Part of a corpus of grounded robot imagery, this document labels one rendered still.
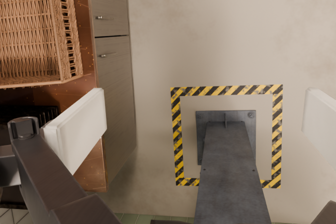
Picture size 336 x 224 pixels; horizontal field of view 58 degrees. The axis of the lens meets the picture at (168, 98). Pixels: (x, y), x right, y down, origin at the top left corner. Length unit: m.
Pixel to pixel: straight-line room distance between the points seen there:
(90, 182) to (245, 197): 0.63
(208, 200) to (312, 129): 0.78
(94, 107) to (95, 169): 1.07
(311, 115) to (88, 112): 0.13
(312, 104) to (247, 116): 1.49
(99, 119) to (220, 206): 0.76
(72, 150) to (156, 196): 1.77
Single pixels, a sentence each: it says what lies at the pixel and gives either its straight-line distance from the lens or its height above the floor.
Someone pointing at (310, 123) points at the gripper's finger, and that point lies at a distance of 0.20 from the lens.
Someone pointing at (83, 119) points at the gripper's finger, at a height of 1.47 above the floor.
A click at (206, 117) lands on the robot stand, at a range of 1.68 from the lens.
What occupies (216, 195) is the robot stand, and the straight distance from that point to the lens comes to 0.98.
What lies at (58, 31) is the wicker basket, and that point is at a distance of 1.03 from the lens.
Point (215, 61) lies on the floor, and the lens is 1.63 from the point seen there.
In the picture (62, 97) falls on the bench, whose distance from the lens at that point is 1.22.
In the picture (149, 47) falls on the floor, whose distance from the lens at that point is 1.66.
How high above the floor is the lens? 1.62
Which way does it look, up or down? 74 degrees down
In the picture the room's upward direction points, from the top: 143 degrees counter-clockwise
